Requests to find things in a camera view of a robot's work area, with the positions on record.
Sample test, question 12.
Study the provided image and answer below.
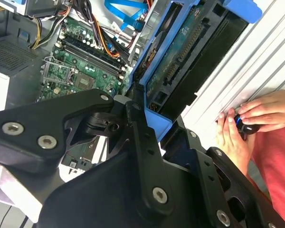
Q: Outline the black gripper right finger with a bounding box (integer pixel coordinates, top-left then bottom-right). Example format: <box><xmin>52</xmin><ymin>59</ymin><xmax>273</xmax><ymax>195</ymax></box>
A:
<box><xmin>160</xmin><ymin>115</ymin><xmax>285</xmax><ymax>228</ymax></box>

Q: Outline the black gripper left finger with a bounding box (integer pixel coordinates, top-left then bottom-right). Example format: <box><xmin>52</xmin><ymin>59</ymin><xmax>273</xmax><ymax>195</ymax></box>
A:
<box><xmin>0</xmin><ymin>82</ymin><xmax>176</xmax><ymax>216</ymax></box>

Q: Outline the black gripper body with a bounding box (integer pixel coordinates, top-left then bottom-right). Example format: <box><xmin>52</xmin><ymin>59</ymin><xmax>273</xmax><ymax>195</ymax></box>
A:
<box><xmin>37</xmin><ymin>152</ymin><xmax>219</xmax><ymax>228</ymax></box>

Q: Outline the round black tool blue ring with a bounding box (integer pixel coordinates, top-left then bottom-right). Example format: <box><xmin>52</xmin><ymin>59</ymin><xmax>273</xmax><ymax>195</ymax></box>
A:
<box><xmin>234</xmin><ymin>113</ymin><xmax>261</xmax><ymax>136</ymax></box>

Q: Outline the hard disk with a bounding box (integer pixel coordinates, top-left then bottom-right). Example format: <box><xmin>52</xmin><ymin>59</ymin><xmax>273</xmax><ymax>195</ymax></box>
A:
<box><xmin>127</xmin><ymin>0</ymin><xmax>263</xmax><ymax>143</ymax></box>

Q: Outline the blue wire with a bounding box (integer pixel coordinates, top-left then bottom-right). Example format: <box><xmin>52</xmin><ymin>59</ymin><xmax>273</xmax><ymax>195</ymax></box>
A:
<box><xmin>104</xmin><ymin>0</ymin><xmax>148</xmax><ymax>33</ymax></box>

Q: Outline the person's left hand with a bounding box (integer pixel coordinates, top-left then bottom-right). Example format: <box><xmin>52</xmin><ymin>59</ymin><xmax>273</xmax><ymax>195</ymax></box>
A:
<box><xmin>215</xmin><ymin>108</ymin><xmax>254</xmax><ymax>176</ymax></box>

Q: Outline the person's right hand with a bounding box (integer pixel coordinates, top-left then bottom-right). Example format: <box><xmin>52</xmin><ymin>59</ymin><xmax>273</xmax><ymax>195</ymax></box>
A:
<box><xmin>237</xmin><ymin>90</ymin><xmax>285</xmax><ymax>133</ymax></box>

